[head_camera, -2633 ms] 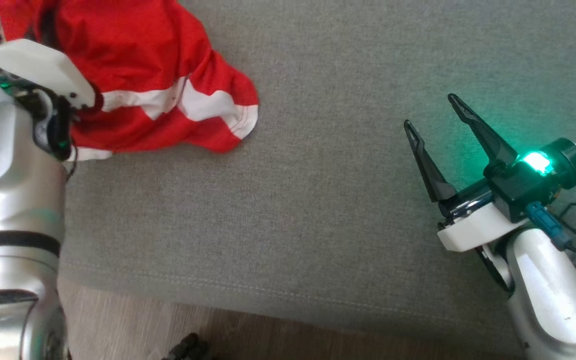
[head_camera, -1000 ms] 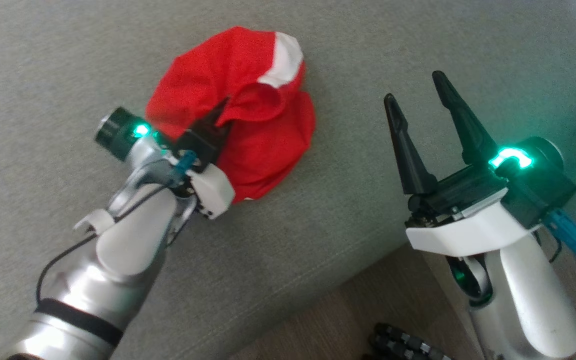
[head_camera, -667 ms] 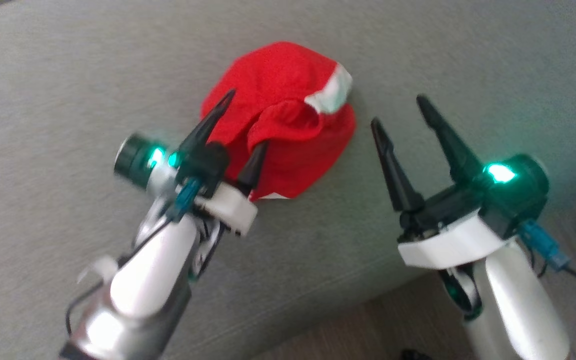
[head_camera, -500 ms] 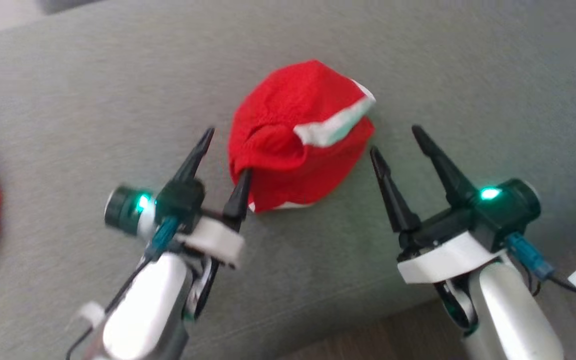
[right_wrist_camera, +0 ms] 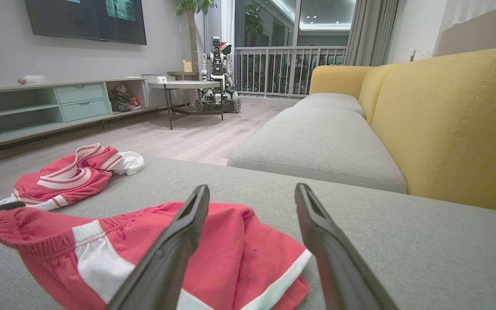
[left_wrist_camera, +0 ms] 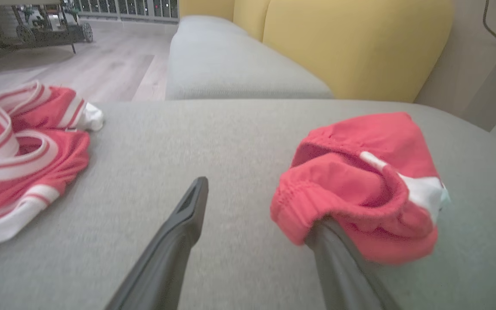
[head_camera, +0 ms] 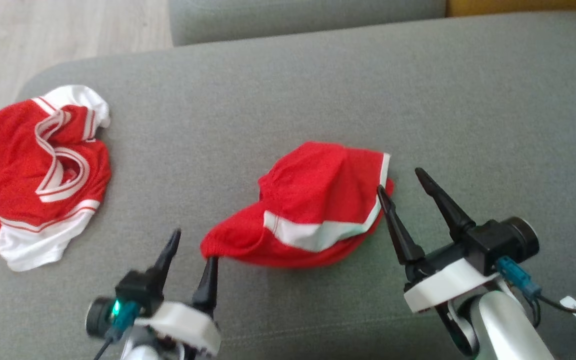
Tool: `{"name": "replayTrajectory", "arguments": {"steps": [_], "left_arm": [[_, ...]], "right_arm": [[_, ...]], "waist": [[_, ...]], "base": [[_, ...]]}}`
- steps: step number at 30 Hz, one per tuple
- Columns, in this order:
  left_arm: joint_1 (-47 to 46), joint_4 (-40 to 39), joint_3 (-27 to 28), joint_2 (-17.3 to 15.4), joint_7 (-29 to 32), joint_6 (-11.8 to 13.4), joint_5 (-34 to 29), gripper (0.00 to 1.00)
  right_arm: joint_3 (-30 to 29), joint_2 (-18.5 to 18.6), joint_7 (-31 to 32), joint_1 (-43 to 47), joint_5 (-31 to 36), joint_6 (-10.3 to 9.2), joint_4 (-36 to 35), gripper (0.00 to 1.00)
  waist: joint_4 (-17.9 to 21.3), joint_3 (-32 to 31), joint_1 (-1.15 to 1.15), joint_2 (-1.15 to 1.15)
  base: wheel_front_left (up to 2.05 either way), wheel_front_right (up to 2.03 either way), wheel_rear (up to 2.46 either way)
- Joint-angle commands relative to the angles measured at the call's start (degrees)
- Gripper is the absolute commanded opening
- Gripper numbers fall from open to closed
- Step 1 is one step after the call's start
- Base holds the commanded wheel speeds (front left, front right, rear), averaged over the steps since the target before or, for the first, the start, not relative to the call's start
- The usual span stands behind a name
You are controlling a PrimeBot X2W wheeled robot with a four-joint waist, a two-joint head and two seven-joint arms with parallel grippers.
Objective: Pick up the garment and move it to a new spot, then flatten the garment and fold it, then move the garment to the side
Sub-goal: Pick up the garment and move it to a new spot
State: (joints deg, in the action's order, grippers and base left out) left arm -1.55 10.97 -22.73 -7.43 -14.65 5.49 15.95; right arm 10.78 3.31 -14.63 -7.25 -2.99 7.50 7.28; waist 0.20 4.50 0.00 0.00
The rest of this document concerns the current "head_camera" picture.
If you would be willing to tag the yellow cushion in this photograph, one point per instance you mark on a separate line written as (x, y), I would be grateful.
(518, 6)

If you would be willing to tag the red white sports shorts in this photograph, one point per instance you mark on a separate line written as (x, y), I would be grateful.
(318, 195)

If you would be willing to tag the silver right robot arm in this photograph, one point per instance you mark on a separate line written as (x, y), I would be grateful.
(508, 330)

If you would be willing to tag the grey sofa seat cushion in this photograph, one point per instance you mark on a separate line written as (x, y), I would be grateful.
(288, 90)

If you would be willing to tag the red white basketball jersey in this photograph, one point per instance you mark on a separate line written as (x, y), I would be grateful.
(13, 165)

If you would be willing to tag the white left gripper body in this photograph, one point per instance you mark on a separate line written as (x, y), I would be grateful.
(188, 325)

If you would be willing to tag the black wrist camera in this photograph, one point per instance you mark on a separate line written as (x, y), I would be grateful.
(135, 292)
(505, 240)

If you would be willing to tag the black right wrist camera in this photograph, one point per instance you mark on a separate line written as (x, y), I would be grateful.
(505, 240)

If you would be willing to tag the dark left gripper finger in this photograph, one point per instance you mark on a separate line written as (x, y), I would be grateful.
(167, 260)
(207, 292)

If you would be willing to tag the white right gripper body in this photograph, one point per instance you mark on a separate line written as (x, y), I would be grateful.
(443, 287)

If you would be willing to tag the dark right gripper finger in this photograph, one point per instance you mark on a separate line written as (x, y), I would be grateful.
(450, 212)
(402, 235)

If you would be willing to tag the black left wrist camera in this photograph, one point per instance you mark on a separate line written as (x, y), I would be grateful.
(135, 292)

